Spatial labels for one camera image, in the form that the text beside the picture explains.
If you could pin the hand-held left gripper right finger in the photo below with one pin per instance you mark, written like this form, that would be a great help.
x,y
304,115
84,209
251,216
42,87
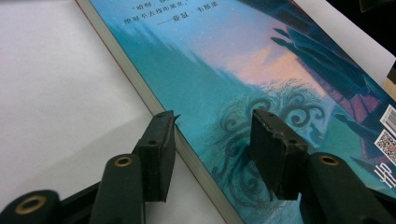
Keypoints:
x,y
280,161

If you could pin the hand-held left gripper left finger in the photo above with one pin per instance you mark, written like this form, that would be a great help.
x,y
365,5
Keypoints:
x,y
155,168

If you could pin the thick blue novel book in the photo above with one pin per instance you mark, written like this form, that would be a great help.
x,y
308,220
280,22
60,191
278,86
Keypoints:
x,y
202,77

